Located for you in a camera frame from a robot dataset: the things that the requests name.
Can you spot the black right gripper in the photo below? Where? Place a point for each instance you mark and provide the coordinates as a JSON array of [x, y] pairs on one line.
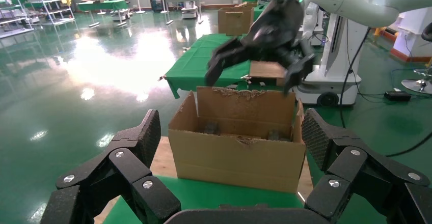
[[276, 27]]

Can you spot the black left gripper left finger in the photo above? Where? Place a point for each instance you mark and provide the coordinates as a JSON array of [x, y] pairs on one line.
[[128, 168]]

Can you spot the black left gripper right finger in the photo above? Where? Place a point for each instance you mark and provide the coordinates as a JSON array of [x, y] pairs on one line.
[[351, 168]]

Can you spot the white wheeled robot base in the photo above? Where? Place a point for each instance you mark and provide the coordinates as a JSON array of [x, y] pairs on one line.
[[341, 64]]

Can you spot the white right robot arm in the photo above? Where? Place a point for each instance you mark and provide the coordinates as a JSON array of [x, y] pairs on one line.
[[354, 0]]

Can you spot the flat brown cardboard piece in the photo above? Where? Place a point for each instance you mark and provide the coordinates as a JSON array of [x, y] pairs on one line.
[[266, 70]]

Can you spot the big closed cardboard box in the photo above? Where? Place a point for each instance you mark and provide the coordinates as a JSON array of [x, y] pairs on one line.
[[234, 21]]

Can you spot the large open cardboard carton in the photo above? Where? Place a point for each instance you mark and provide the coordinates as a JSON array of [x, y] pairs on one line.
[[236, 165]]

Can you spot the green cloth on side table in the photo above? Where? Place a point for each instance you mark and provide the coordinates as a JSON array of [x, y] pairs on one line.
[[195, 60]]

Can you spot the black power adapter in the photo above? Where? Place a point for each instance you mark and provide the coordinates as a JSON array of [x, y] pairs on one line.
[[397, 96]]

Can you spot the office chair base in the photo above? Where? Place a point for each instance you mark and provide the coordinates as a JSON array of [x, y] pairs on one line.
[[418, 85]]

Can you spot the white cabinet red base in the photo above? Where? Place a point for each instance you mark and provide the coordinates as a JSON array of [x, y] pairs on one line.
[[415, 30]]

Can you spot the white metal shelving rack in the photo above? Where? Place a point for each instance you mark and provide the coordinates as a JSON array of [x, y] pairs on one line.
[[13, 31], [59, 20]]

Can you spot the green covered table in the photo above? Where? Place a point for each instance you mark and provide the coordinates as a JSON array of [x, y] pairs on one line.
[[101, 5]]

